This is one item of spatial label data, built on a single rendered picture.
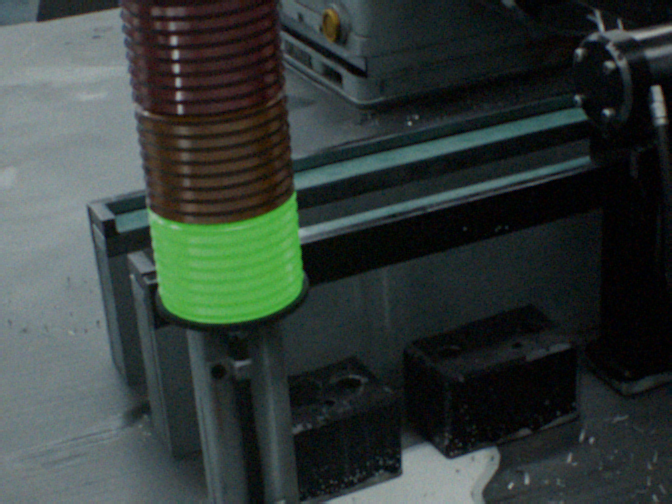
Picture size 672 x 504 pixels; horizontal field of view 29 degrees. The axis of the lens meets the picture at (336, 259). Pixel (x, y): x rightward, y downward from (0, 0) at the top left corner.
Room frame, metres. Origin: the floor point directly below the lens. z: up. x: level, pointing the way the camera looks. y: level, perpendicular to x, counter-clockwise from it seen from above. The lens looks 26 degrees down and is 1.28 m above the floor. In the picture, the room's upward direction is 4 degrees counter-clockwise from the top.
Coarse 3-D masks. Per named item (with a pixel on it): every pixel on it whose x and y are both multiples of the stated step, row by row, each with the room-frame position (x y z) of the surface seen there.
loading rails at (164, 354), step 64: (448, 128) 0.94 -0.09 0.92; (512, 128) 0.94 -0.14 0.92; (576, 128) 0.94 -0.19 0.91; (128, 192) 0.85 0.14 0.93; (320, 192) 0.86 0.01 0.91; (384, 192) 0.88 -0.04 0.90; (448, 192) 0.83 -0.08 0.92; (512, 192) 0.80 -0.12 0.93; (576, 192) 0.82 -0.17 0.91; (128, 256) 0.74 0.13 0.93; (320, 256) 0.75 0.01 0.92; (384, 256) 0.77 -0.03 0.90; (448, 256) 0.79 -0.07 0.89; (512, 256) 0.80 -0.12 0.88; (576, 256) 0.83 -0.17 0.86; (128, 320) 0.80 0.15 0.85; (320, 320) 0.75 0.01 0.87; (384, 320) 0.77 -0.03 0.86; (448, 320) 0.78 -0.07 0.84; (576, 320) 0.83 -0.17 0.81; (128, 384) 0.80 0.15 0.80; (192, 384) 0.71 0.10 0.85; (192, 448) 0.71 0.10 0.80
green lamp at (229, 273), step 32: (160, 224) 0.47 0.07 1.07; (256, 224) 0.46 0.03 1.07; (288, 224) 0.48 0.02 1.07; (160, 256) 0.47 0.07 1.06; (192, 256) 0.46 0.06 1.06; (224, 256) 0.46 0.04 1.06; (256, 256) 0.46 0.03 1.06; (288, 256) 0.47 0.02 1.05; (160, 288) 0.48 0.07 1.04; (192, 288) 0.46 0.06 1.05; (224, 288) 0.46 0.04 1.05; (256, 288) 0.46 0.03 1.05; (288, 288) 0.47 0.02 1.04; (224, 320) 0.46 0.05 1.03
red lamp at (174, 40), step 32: (128, 0) 0.47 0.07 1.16; (160, 0) 0.46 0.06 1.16; (192, 0) 0.46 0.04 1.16; (224, 0) 0.46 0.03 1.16; (256, 0) 0.47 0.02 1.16; (128, 32) 0.47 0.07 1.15; (160, 32) 0.46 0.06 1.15; (192, 32) 0.46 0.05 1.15; (224, 32) 0.46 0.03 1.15; (256, 32) 0.47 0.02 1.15; (128, 64) 0.49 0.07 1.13; (160, 64) 0.46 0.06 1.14; (192, 64) 0.46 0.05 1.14; (224, 64) 0.46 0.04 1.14; (256, 64) 0.47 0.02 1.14; (160, 96) 0.46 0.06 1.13; (192, 96) 0.46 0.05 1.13; (224, 96) 0.46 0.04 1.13; (256, 96) 0.47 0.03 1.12
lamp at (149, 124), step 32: (160, 128) 0.46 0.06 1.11; (192, 128) 0.46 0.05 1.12; (224, 128) 0.46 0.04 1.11; (256, 128) 0.46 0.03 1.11; (288, 128) 0.48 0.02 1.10; (160, 160) 0.47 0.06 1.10; (192, 160) 0.46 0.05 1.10; (224, 160) 0.46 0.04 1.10; (256, 160) 0.46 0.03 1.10; (288, 160) 0.48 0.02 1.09; (160, 192) 0.47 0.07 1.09; (192, 192) 0.46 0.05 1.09; (224, 192) 0.46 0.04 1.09; (256, 192) 0.46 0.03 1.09; (288, 192) 0.48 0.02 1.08; (192, 224) 0.46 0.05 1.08; (224, 224) 0.46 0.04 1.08
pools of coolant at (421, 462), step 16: (416, 448) 0.70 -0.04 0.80; (432, 448) 0.69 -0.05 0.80; (496, 448) 0.69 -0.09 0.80; (416, 464) 0.68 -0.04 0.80; (432, 464) 0.68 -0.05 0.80; (448, 464) 0.68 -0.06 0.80; (464, 464) 0.67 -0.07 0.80; (480, 464) 0.67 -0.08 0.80; (496, 464) 0.67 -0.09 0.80; (400, 480) 0.66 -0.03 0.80; (416, 480) 0.66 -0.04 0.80; (432, 480) 0.66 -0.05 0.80; (448, 480) 0.66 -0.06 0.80; (464, 480) 0.66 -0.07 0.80; (480, 480) 0.66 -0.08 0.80; (352, 496) 0.65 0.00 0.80; (368, 496) 0.65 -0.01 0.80; (384, 496) 0.65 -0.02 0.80; (400, 496) 0.65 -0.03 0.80; (416, 496) 0.65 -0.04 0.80; (432, 496) 0.64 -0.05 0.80; (448, 496) 0.64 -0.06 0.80; (464, 496) 0.64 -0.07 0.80; (480, 496) 0.64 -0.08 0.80
